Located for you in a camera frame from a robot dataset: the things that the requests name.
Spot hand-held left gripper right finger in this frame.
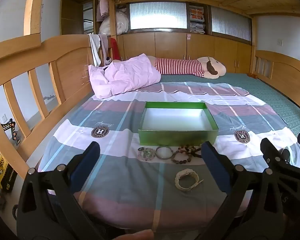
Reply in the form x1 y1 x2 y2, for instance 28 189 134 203
197 141 285 240

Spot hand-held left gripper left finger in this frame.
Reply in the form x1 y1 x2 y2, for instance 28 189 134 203
16 141 111 240

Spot silver metal bangle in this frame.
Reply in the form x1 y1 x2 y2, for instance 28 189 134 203
155 145 172 159

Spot green cardboard box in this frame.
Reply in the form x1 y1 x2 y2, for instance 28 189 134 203
138 101 220 147

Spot person's left hand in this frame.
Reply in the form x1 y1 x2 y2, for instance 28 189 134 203
110 229 155 240

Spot white wristwatch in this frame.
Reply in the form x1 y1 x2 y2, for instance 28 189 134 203
175 169 205 193

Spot striped bed sheet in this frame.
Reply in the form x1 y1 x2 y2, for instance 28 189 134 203
37 81 300 233

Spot wooden bed footboard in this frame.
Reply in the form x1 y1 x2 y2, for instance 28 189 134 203
250 50 300 113

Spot yellow toy excavator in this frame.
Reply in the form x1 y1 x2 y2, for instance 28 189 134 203
0 152 16 193

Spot pink quilt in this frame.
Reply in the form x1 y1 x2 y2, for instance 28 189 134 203
88 54 162 99

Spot wooden slatted bed headboard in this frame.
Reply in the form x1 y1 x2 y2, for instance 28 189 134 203
0 34 95 180

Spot striped plush toy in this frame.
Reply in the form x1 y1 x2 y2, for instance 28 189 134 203
150 56 227 80

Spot white draped cloth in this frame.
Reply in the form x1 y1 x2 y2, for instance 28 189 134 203
89 34 102 67

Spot red draped cloth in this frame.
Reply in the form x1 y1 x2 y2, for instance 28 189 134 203
110 39 119 61

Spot grey draped cloth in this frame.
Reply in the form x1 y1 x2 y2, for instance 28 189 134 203
100 35 112 65

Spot narrow frosted glass window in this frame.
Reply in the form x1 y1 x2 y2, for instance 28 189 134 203
210 5 252 43

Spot white bagged bundle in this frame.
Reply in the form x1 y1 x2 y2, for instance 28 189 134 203
99 7 129 36

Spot stack of newspapers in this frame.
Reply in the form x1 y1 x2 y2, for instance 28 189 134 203
189 5 206 34

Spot hanging pink garment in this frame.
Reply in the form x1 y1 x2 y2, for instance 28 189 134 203
96 0 110 22

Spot wide frosted glass window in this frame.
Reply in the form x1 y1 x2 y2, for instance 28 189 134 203
129 2 188 30

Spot dark red bead bracelet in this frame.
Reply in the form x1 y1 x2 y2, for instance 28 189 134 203
179 144 198 155

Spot brown bead bracelet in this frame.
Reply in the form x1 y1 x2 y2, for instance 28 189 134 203
171 151 193 165

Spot clear crystal bead bracelet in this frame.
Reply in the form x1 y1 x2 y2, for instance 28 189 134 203
139 148 156 161

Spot wooden wall cabinets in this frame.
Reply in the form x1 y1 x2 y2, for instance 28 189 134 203
116 31 253 74

